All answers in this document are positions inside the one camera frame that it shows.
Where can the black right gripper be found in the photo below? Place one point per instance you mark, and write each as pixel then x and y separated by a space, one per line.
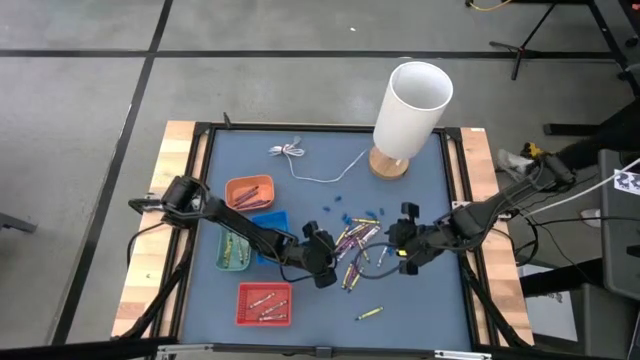
pixel 417 240

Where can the green plastic bin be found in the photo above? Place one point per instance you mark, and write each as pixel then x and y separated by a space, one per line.
pixel 222 262

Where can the black metal table frame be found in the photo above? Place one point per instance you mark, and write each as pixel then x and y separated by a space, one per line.
pixel 300 126

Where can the light wooden table plank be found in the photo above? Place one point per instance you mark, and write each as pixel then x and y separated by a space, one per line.
pixel 500 280
pixel 175 150

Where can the blue-grey table mat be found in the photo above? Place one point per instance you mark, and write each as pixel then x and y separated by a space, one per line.
pixel 400 300

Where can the black tripod stand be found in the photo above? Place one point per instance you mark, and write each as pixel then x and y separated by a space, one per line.
pixel 521 50

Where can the white fiducial tag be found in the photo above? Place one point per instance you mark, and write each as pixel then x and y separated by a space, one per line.
pixel 629 182

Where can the black beam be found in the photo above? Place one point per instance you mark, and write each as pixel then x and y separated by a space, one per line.
pixel 555 280

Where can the silver metal bracket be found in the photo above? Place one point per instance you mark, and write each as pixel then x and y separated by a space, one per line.
pixel 462 355
pixel 180 348

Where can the small black antenna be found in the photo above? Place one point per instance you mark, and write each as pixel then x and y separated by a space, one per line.
pixel 227 121

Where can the black stand base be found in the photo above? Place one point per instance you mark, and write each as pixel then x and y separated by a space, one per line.
pixel 565 129

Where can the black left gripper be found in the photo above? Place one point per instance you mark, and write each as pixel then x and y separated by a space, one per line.
pixel 320 255

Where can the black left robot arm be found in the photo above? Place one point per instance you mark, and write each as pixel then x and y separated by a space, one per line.
pixel 240 227

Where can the person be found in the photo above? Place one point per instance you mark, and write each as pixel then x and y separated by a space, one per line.
pixel 610 135

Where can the dark grey stand foot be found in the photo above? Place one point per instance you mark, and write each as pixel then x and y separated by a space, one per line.
pixel 15 222

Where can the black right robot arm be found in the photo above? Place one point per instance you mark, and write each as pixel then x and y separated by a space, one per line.
pixel 500 205

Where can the grey camera box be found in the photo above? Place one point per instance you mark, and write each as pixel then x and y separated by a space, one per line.
pixel 324 352

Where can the person's shoe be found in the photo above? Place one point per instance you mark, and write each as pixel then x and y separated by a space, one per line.
pixel 591 215
pixel 512 162

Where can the blue slotted plastic basket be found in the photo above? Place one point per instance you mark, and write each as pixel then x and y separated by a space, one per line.
pixel 272 220

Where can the red slotted plastic basket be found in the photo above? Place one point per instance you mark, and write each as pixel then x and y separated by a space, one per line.
pixel 242 320

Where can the light grey box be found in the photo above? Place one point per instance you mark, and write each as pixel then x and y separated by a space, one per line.
pixel 550 315

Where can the orange plastic bin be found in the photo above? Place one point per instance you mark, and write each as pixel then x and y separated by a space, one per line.
pixel 265 182

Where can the white shade wooden base lamp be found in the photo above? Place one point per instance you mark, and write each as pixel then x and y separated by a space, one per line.
pixel 415 115

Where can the grey cabinet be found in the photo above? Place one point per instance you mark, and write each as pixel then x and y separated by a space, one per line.
pixel 617 240

